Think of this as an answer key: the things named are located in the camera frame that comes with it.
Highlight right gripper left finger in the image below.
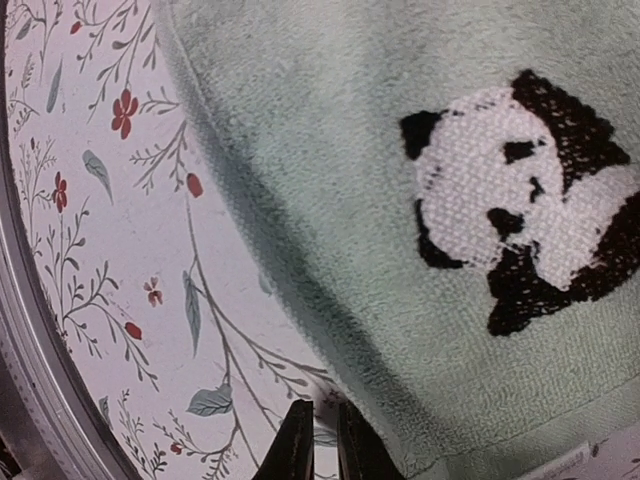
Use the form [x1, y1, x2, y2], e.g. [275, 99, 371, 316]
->
[257, 400, 314, 480]

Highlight aluminium front rail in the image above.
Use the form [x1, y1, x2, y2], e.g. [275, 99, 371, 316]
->
[0, 114, 141, 480]

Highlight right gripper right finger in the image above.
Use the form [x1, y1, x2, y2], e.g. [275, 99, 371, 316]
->
[337, 402, 400, 480]

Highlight light green towel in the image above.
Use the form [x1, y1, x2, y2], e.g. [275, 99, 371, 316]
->
[152, 1, 639, 479]

